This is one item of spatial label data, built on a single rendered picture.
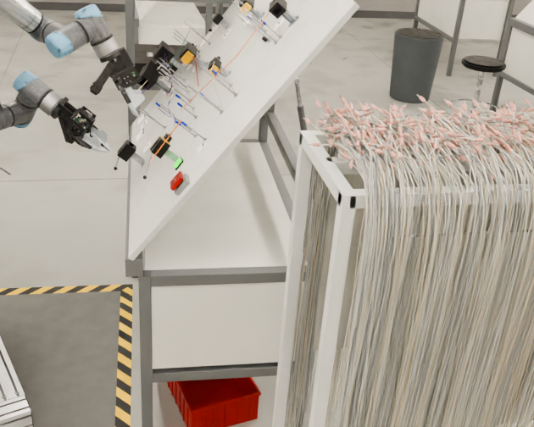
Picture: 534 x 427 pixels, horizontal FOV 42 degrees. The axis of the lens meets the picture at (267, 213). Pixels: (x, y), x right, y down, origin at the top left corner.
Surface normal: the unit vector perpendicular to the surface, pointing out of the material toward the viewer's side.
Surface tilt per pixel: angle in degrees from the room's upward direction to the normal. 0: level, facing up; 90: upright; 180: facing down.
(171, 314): 90
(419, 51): 94
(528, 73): 90
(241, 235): 0
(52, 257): 0
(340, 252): 90
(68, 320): 0
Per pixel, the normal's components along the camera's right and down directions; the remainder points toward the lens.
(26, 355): 0.07, -0.89
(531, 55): -0.97, 0.04
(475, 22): 0.17, 0.47
